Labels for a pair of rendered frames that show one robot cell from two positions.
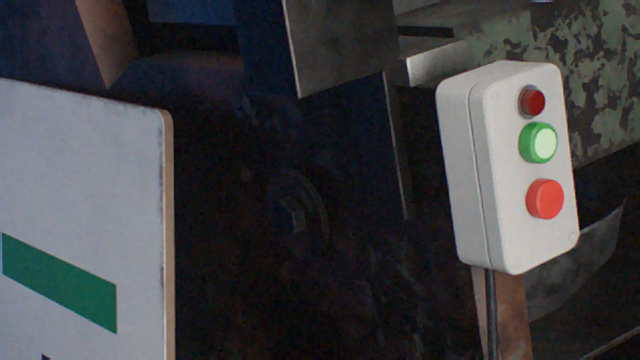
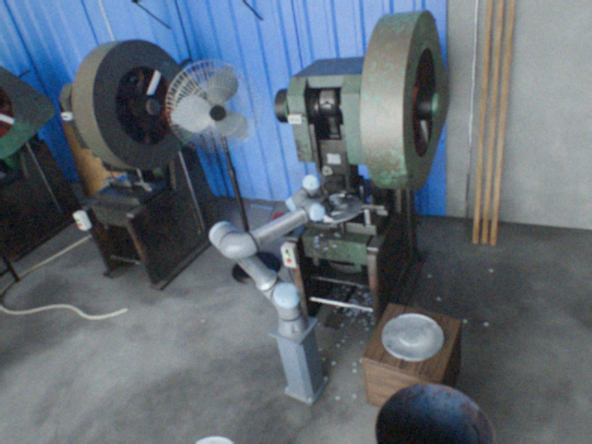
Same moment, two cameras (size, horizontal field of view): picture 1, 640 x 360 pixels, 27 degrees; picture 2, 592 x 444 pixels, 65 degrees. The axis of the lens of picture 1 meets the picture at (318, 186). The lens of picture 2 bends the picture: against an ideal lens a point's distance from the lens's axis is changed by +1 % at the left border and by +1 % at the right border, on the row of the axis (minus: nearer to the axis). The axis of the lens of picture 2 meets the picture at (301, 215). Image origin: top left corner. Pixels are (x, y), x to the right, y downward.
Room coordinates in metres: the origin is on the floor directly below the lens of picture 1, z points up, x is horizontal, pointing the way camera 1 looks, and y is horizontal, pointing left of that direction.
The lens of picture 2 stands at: (0.12, -2.17, 2.06)
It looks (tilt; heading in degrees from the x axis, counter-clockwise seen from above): 30 degrees down; 67
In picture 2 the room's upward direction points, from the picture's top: 10 degrees counter-clockwise
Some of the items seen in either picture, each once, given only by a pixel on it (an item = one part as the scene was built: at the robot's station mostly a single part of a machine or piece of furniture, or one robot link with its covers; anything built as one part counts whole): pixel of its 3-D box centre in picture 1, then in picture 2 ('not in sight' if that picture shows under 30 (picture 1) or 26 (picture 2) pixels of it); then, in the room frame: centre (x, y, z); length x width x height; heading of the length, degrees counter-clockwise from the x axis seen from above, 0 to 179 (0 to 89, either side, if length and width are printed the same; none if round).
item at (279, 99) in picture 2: not in sight; (293, 107); (1.16, 0.08, 1.31); 0.22 x 0.12 x 0.22; 36
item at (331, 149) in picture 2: not in sight; (337, 160); (1.26, -0.16, 1.04); 0.17 x 0.15 x 0.30; 36
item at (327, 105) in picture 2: not in sight; (335, 116); (1.29, -0.14, 1.27); 0.21 x 0.12 x 0.34; 36
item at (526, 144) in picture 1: (538, 142); not in sight; (0.86, -0.15, 0.58); 0.03 x 0.01 x 0.03; 126
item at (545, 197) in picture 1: (545, 198); not in sight; (0.86, -0.15, 0.54); 0.03 x 0.01 x 0.03; 126
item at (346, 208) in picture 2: not in sight; (337, 207); (1.19, -0.21, 0.78); 0.29 x 0.29 x 0.01
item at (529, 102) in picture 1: (532, 102); not in sight; (0.86, -0.15, 0.61); 0.02 x 0.01 x 0.02; 126
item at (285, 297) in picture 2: not in sight; (287, 300); (0.67, -0.53, 0.62); 0.13 x 0.12 x 0.14; 94
